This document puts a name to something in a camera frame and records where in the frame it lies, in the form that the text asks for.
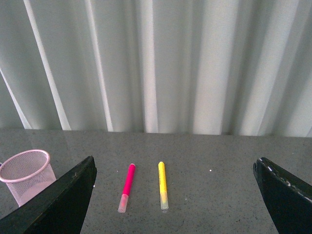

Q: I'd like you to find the white pleated curtain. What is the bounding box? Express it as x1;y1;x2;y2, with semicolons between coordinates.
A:
0;0;312;137

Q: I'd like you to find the yellow highlighter pen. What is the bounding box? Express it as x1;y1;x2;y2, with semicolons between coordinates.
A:
158;161;169;211

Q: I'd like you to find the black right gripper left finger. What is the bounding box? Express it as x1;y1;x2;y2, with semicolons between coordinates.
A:
0;156;96;234

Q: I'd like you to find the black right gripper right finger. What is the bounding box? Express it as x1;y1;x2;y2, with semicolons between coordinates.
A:
253;157;312;234

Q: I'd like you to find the pink mesh pen cup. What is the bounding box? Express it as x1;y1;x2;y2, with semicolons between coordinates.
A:
0;149;56;207

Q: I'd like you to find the pink highlighter pen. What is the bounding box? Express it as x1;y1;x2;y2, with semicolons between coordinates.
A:
117;163;136;213

